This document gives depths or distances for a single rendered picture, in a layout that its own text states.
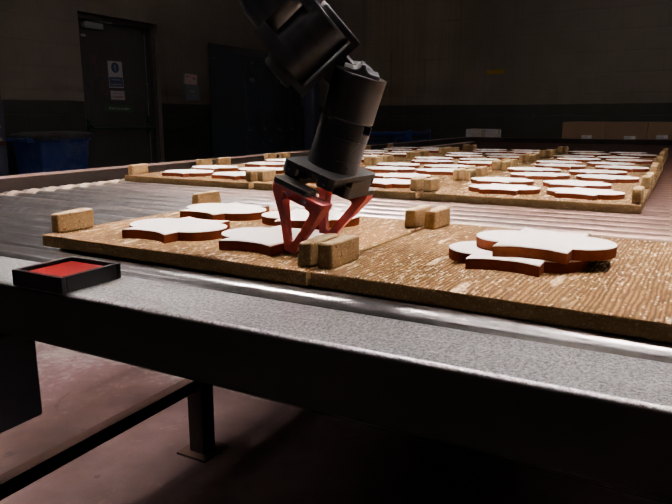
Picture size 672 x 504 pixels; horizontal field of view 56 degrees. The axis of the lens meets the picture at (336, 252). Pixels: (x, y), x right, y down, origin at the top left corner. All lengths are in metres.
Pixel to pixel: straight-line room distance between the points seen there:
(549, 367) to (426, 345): 0.09
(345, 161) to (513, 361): 0.31
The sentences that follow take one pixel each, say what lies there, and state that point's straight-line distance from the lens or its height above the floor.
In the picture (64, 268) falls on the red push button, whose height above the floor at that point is 0.93.
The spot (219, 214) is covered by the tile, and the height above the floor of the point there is 0.95.
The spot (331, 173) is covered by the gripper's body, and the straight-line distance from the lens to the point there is 0.68.
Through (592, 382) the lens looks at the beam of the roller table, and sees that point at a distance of 0.46.
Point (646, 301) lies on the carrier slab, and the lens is 0.59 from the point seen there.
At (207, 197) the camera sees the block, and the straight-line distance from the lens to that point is 1.10.
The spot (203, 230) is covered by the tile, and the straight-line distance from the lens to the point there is 0.80.
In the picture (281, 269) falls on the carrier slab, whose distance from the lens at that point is 0.64.
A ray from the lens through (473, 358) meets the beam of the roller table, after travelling 0.47.
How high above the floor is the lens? 1.08
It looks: 12 degrees down
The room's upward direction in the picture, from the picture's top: straight up
